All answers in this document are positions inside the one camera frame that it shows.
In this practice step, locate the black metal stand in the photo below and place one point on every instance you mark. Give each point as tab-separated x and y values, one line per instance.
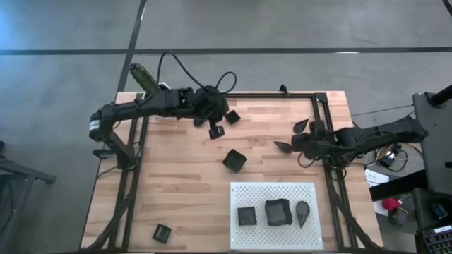
24	174

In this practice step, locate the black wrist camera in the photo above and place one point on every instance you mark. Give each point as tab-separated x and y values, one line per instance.
318	126

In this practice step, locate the black clamp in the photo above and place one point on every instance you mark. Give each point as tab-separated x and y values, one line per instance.
283	90

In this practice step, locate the red cloth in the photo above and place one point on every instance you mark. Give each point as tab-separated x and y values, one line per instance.
390	204

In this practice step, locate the white perforated metal tray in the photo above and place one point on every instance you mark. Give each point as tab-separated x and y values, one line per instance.
254	197

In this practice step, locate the black compartment organizer box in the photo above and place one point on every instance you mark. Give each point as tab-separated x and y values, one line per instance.
436	241

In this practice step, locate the black case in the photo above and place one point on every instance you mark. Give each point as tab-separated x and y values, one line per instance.
425	211

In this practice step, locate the black pole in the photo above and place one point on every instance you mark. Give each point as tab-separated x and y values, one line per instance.
441	97

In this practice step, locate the grey equipment stand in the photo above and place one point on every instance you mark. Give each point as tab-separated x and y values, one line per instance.
434	148

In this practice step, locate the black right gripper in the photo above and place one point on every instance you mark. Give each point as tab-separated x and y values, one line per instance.
312	146

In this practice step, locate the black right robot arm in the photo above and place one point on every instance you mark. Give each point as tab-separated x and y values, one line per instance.
381	135

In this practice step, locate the green cactus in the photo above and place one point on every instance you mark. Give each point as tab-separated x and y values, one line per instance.
141	75

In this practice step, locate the black block near rail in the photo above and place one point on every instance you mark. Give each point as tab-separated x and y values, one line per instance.
233	117

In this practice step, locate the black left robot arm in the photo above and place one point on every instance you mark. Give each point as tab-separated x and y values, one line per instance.
141	106

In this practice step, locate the white paper sheet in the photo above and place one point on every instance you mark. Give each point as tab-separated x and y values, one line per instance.
376	176
379	209

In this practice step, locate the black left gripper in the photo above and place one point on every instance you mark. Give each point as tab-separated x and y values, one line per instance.
208	106

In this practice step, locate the black teardrop plate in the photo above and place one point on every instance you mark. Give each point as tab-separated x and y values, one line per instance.
303	212
198	123
301	126
283	147

